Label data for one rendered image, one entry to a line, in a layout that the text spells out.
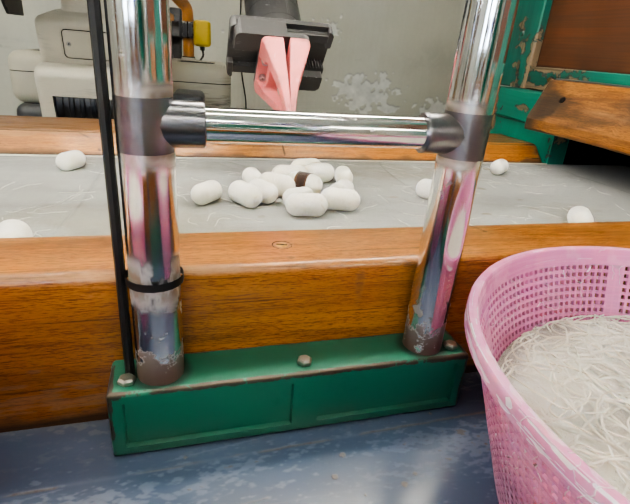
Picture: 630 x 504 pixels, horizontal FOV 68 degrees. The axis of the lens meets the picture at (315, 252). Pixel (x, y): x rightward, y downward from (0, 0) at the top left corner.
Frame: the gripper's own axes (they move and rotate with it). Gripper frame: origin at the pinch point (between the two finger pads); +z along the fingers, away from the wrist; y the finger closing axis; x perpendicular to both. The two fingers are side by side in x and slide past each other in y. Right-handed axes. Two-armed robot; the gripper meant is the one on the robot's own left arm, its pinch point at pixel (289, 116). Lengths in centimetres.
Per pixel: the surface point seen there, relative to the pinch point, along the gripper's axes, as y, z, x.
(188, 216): -9.7, 10.4, 0.4
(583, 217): 23.9, 14.1, -4.7
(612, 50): 44.7, -12.5, -0.7
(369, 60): 85, -149, 128
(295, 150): 4.3, -6.5, 14.0
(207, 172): -7.3, -0.1, 9.6
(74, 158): -20.3, -1.0, 8.6
